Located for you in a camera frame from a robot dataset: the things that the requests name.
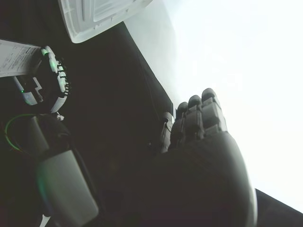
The clear blister tool package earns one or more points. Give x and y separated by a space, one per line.
16 59

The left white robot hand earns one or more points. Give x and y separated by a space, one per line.
201 177

